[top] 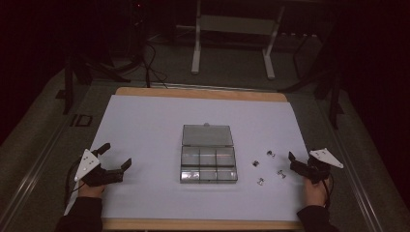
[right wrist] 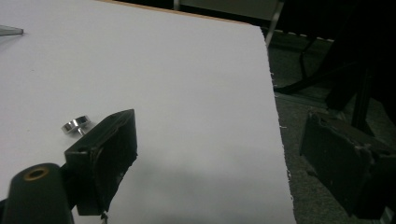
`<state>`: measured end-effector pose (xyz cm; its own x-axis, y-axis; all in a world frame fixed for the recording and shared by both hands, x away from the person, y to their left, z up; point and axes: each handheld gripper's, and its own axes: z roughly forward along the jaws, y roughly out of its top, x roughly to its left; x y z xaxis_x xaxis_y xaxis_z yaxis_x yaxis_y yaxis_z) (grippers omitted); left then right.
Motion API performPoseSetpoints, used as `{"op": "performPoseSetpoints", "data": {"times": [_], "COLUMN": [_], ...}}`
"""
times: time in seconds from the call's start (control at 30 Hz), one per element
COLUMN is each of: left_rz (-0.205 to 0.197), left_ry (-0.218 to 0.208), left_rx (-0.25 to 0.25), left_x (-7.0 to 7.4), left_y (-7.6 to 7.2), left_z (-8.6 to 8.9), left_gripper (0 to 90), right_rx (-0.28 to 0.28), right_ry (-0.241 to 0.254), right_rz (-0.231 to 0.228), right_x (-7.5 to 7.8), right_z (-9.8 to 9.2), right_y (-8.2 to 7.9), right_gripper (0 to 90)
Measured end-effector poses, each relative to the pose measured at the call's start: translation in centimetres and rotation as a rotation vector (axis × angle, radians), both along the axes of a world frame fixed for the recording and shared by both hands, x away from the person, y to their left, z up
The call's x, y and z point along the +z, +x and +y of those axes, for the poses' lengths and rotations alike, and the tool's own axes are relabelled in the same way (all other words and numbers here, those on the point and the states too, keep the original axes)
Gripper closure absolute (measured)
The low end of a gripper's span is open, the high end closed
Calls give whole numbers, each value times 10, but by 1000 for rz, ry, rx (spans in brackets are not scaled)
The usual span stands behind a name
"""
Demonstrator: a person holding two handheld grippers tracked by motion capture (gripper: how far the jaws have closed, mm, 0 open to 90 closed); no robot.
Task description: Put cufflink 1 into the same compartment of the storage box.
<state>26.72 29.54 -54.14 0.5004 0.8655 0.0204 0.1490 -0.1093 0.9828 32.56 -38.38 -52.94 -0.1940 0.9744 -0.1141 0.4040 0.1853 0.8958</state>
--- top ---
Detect aluminium floor rail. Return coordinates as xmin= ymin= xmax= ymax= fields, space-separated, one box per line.
xmin=332 ymin=131 xmax=385 ymax=232
xmin=0 ymin=120 xmax=71 ymax=226

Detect person's right hand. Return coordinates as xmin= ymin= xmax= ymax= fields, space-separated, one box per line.
xmin=303 ymin=176 xmax=334 ymax=208

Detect black metal stand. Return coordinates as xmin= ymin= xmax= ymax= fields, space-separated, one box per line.
xmin=54 ymin=52 xmax=132 ymax=116
xmin=278 ymin=32 xmax=344 ymax=131

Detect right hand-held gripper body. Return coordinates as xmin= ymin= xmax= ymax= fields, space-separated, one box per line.
xmin=299 ymin=147 xmax=344 ymax=186

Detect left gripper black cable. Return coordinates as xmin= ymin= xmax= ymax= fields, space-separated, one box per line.
xmin=64 ymin=158 xmax=85 ymax=207

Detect person's left hand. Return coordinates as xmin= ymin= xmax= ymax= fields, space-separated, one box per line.
xmin=77 ymin=182 xmax=106 ymax=199

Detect dark equipment tower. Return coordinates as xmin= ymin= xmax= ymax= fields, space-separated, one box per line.
xmin=129 ymin=0 xmax=150 ymax=62

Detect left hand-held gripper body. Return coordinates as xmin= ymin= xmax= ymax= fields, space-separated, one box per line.
xmin=73 ymin=148 xmax=126 ymax=188

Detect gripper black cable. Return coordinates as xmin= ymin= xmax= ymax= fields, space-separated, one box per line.
xmin=322 ymin=175 xmax=335 ymax=212
xmin=64 ymin=158 xmax=85 ymax=207

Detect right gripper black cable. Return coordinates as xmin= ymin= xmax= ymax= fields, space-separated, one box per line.
xmin=322 ymin=175 xmax=335 ymax=212

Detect white table mat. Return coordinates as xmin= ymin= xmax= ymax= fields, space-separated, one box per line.
xmin=63 ymin=94 xmax=312 ymax=222

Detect clear plastic compartment box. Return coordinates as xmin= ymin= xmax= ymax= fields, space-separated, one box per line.
xmin=179 ymin=122 xmax=239 ymax=185

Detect white metal stand frame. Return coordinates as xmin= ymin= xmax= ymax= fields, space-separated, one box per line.
xmin=190 ymin=0 xmax=286 ymax=81

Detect black floor cables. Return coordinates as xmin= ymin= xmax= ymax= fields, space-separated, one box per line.
xmin=140 ymin=41 xmax=169 ymax=89

